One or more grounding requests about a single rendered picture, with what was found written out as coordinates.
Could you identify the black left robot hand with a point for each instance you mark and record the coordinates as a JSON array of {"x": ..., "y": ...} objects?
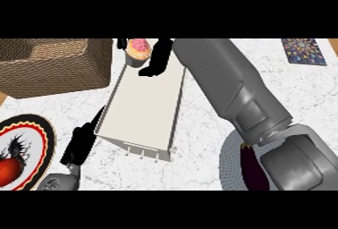
[{"x": 81, "y": 143}]

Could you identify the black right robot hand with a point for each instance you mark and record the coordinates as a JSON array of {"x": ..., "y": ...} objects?
[{"x": 157, "y": 58}]

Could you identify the pink frosted cupcake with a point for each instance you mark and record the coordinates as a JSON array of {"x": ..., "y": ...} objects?
[{"x": 138, "y": 51}]

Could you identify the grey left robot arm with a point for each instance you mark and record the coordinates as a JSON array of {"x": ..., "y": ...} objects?
[{"x": 59, "y": 180}]

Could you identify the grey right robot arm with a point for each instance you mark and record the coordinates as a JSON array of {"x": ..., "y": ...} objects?
[{"x": 247, "y": 101}]

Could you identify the white tiered shelf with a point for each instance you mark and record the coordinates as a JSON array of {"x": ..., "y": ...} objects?
[{"x": 143, "y": 104}]

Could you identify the patterned round plate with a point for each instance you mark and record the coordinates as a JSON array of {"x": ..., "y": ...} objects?
[{"x": 27, "y": 152}]

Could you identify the red tomato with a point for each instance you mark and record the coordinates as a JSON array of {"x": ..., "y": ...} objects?
[{"x": 9, "y": 171}]

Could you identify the brown wicker basket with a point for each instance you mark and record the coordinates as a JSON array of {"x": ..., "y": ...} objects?
[{"x": 52, "y": 67}]

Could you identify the colourful patterned book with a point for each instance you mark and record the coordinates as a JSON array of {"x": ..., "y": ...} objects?
[{"x": 304, "y": 51}]

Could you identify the dark purple eggplant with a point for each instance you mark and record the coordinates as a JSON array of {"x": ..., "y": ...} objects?
[{"x": 253, "y": 170}]

